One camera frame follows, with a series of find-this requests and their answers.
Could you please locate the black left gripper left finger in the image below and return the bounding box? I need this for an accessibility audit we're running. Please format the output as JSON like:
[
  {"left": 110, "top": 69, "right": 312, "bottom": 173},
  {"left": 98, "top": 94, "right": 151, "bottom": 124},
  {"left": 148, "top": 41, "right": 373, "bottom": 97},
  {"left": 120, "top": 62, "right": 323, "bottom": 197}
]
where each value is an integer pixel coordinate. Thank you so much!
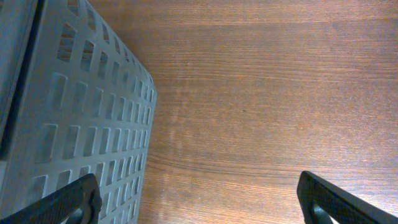
[{"left": 1, "top": 173, "right": 102, "bottom": 224}]

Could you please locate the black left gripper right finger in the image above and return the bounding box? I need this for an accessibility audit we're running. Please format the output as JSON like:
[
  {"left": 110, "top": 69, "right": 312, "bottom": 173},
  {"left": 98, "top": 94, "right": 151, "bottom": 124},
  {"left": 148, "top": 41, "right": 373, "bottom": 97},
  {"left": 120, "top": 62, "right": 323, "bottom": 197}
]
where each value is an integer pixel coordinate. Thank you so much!
[{"left": 297, "top": 171, "right": 397, "bottom": 224}]

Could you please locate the dark grey plastic basket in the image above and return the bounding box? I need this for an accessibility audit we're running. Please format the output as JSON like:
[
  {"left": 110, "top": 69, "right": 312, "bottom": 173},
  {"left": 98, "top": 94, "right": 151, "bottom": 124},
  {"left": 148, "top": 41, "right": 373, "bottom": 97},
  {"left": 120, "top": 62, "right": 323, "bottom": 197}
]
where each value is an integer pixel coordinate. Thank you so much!
[{"left": 1, "top": 0, "right": 157, "bottom": 223}]

